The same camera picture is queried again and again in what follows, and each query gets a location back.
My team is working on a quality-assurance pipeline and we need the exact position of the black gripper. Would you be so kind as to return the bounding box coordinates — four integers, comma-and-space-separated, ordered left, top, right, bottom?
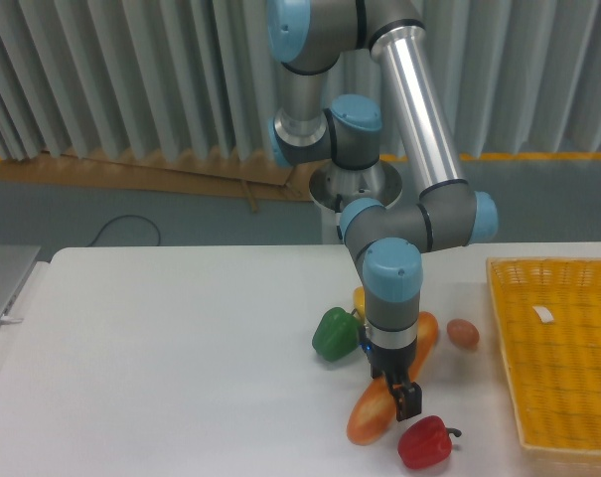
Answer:
359, 325, 422, 421

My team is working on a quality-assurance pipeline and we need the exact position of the orange baguette bread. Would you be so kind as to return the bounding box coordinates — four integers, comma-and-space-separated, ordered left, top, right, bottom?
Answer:
346, 311, 439, 445

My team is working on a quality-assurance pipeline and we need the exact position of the red bell pepper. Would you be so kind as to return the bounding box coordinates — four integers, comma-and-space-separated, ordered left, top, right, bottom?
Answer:
397, 415, 462, 470

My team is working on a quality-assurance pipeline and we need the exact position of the brown egg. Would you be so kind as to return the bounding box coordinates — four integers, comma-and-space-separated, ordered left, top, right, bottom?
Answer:
446, 319, 480, 350

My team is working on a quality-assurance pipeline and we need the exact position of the green bell pepper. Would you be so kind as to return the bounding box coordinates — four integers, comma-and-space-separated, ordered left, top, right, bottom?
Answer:
311, 307, 361, 363

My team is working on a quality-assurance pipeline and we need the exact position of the yellow bell pepper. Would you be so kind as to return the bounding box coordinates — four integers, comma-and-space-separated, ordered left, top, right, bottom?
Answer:
353, 286, 366, 320

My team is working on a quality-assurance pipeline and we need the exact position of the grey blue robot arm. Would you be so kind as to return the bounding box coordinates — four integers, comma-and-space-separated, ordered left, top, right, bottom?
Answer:
266, 1, 499, 420

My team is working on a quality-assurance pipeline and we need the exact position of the yellow wicker basket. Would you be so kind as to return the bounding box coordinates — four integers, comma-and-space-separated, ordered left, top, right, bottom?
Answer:
486, 257, 601, 456

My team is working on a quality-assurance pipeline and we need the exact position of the brown cardboard sheet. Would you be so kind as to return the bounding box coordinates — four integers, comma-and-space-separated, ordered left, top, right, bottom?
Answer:
0, 147, 319, 212

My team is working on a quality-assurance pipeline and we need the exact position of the grey pleated curtain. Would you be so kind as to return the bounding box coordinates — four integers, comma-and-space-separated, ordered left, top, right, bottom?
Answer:
0, 1, 601, 161

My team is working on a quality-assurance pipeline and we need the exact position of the silver laptop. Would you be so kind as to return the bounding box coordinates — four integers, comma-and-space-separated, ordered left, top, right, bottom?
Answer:
0, 244, 40, 322

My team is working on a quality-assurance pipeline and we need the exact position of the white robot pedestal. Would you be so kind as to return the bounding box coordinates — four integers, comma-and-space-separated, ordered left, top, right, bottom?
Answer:
319, 206, 343, 244

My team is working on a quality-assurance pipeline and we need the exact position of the black floor cable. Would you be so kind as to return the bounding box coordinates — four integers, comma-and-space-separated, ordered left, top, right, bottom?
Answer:
83, 214, 162, 247

